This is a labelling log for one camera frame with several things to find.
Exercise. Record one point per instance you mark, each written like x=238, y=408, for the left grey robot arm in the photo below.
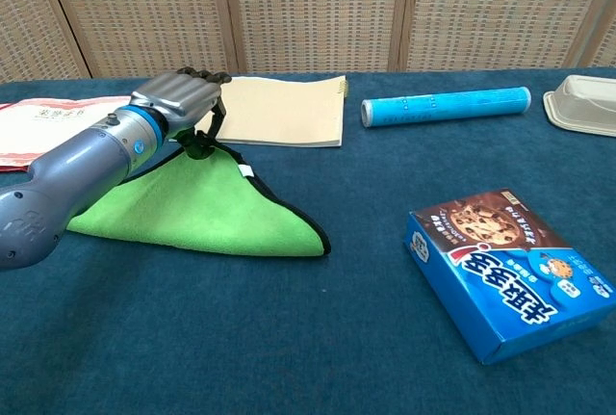
x=72, y=179

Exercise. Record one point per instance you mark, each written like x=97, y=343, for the red certificate folder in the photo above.
x=29, y=136

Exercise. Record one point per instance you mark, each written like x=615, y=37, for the blue chocolate cookie box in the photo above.
x=505, y=280

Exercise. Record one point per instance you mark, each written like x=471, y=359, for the blue cling film roll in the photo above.
x=447, y=106

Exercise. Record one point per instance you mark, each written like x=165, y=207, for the woven bamboo folding screen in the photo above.
x=313, y=10

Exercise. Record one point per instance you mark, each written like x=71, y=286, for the beige lidded food container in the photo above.
x=584, y=102

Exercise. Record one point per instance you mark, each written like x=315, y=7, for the blue table cloth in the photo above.
x=289, y=328

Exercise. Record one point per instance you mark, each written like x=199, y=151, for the beige spiral notebook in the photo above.
x=289, y=111

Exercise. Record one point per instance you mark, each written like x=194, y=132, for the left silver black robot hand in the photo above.
x=185, y=97

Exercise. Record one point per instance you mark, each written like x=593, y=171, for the grey and green microfibre cloth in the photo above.
x=202, y=213

